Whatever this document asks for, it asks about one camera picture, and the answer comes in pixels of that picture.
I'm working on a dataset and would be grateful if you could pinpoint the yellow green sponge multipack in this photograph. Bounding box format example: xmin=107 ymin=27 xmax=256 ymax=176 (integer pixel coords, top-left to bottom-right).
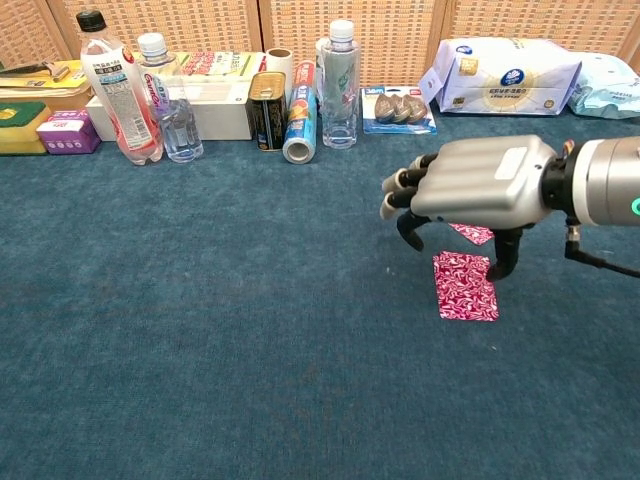
xmin=130 ymin=49 xmax=269 ymax=81

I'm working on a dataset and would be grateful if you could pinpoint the woven bamboo folding screen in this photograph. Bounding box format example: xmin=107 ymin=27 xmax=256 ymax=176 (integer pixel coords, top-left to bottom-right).
xmin=0 ymin=0 xmax=640 ymax=89

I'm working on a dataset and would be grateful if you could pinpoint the blue plastic wrap roll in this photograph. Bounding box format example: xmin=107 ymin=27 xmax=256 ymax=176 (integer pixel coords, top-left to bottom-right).
xmin=281 ymin=59 xmax=319 ymax=165

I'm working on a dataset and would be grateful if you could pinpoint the tall clear bottle white cap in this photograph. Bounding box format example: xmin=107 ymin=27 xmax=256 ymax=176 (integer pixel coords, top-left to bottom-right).
xmin=317 ymin=19 xmax=362 ymax=150

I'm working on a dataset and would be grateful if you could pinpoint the pink patterned card bottom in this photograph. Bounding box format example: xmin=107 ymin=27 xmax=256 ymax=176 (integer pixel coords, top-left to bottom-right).
xmin=432 ymin=251 xmax=501 ymax=323

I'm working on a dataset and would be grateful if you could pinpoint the black gold tin can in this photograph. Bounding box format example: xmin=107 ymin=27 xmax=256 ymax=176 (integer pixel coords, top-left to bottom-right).
xmin=245 ymin=71 xmax=290 ymax=152

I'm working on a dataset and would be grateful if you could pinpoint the long white carton box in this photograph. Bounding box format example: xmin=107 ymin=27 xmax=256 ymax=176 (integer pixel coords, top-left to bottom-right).
xmin=85 ymin=79 xmax=254 ymax=143

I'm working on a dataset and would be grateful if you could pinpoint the blue blister pack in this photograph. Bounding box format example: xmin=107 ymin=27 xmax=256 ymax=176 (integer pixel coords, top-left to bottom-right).
xmin=361 ymin=85 xmax=439 ymax=136

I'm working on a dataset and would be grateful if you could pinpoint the razor in yellow beige package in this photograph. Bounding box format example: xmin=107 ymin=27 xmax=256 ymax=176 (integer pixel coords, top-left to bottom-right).
xmin=0 ymin=59 xmax=94 ymax=99

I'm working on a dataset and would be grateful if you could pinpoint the light blue wet wipes pack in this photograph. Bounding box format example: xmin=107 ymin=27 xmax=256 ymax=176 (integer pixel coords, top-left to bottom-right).
xmin=567 ymin=51 xmax=640 ymax=120

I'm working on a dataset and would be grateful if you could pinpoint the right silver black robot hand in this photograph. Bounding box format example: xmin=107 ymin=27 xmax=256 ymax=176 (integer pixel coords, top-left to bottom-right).
xmin=380 ymin=134 xmax=557 ymax=282

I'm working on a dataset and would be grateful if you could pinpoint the pink patterned card top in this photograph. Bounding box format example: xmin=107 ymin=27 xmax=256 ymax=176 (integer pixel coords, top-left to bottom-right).
xmin=448 ymin=222 xmax=496 ymax=247

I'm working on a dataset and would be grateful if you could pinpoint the pink patterned card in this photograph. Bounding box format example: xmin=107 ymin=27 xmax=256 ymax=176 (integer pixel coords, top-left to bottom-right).
xmin=448 ymin=222 xmax=496 ymax=247
xmin=432 ymin=251 xmax=501 ymax=323

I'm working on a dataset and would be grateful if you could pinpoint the small purple box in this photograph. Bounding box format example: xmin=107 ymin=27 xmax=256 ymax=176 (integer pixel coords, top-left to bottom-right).
xmin=35 ymin=109 xmax=103 ymax=156

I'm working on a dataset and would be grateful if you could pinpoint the clear water bottle pink label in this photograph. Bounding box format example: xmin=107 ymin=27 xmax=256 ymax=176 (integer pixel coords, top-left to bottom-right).
xmin=137 ymin=32 xmax=205 ymax=164

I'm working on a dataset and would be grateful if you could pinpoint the white paper cup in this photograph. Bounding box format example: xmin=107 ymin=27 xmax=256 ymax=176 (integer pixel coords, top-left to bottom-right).
xmin=264 ymin=47 xmax=295 ymax=91

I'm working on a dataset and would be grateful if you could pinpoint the green yellow scrub sponge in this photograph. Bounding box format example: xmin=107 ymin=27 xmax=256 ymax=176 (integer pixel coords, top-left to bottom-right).
xmin=0 ymin=101 xmax=53 ymax=156

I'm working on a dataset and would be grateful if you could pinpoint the white tissue pack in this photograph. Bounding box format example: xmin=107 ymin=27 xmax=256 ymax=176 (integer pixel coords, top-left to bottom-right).
xmin=418 ymin=37 xmax=584 ymax=117

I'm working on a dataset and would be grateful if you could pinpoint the teal carpet table cover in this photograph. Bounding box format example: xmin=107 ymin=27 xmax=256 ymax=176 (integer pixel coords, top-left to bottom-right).
xmin=0 ymin=107 xmax=640 ymax=480

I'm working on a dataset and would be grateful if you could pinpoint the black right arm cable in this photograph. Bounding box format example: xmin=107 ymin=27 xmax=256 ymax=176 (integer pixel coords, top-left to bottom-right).
xmin=564 ymin=224 xmax=640 ymax=279

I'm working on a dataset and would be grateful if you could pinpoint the pink drink bottle black cap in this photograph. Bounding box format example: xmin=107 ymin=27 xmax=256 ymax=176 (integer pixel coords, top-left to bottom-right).
xmin=75 ymin=9 xmax=165 ymax=166

